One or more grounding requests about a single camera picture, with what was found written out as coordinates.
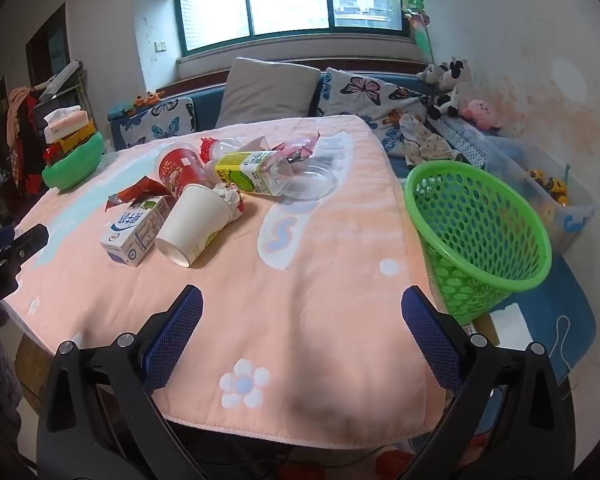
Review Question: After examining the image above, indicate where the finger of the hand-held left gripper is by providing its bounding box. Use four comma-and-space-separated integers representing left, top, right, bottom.
0, 224, 49, 267

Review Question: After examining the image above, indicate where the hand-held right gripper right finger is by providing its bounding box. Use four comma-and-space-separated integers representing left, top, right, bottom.
401, 285, 578, 480

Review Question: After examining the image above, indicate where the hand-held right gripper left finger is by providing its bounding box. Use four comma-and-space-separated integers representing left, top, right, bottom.
36, 284, 211, 480

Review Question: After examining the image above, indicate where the green plastic mesh basket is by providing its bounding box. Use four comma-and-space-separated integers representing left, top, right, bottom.
404, 161, 552, 326

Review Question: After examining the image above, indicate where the red paper cup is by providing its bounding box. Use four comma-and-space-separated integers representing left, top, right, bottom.
155, 142, 216, 198

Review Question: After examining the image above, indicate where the pink snack wrapper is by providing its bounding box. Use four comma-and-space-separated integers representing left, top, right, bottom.
272, 132, 321, 163

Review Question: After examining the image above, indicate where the white sheet of paper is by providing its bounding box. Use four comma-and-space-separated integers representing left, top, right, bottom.
487, 305, 531, 348

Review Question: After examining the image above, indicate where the green plastic bowl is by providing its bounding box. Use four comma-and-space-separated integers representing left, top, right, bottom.
41, 131, 105, 192

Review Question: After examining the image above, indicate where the white and blue milk carton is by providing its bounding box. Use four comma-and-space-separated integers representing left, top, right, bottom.
100, 195, 176, 267

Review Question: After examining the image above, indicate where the yellow and red toy truck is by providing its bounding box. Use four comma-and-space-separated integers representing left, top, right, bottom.
44, 127, 98, 163

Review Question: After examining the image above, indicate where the clothes rack with clothes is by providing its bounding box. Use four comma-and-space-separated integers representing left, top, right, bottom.
5, 60, 88, 196

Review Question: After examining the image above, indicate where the white paper cup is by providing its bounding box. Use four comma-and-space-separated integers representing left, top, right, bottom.
154, 183, 232, 267

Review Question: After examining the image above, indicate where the red snack wrapper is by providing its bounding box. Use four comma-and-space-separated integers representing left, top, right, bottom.
106, 176, 167, 211

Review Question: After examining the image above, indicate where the tissue box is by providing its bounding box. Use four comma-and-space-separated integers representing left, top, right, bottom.
43, 106, 90, 143

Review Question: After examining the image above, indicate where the blue floor mat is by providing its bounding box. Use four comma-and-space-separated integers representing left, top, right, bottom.
480, 255, 597, 386

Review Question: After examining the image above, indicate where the crumpled white and red wrapper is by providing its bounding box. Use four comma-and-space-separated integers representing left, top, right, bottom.
215, 182, 246, 221

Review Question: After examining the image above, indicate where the green and blue toy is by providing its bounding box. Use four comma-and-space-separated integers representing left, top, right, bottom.
107, 102, 136, 122

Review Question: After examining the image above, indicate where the small butterfly print cushion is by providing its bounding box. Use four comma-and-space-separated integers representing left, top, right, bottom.
125, 97, 196, 150

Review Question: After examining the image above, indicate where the yellow and green drink carton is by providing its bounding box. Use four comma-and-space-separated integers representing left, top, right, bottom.
207, 150, 281, 196

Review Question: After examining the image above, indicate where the clear plastic storage bin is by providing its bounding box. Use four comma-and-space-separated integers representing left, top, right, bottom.
485, 137, 596, 256

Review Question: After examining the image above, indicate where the cream floral garment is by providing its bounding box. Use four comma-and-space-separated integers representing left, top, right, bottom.
400, 114, 463, 168

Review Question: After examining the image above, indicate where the yellow toy vehicle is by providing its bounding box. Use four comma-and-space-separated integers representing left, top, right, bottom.
525, 167, 571, 206

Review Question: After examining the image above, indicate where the clear container with red cap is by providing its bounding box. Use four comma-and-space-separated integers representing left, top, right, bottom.
200, 135, 268, 166

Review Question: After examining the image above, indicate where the dark wooden door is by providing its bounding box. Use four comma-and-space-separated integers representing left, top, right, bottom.
26, 2, 71, 76

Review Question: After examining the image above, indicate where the blue striped cloth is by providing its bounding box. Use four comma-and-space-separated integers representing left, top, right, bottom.
427, 115, 488, 166

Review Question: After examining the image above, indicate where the blue daybed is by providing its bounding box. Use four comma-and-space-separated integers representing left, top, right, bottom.
107, 60, 488, 171

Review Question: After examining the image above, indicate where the pink plush toy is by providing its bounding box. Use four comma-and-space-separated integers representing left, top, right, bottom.
460, 99, 502, 131

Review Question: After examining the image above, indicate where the black and white cow plush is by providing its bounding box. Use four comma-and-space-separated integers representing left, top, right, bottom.
427, 59, 473, 121

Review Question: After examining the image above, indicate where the grey pillow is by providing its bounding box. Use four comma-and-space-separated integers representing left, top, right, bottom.
215, 56, 322, 128

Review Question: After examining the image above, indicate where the grey plush toy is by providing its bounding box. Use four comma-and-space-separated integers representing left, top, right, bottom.
416, 64, 448, 86

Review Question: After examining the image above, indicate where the colourful pinwheel toy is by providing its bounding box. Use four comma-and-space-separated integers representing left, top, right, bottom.
402, 0, 433, 61

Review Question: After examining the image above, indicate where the green framed window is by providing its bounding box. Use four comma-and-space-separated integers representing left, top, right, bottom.
172, 0, 413, 53

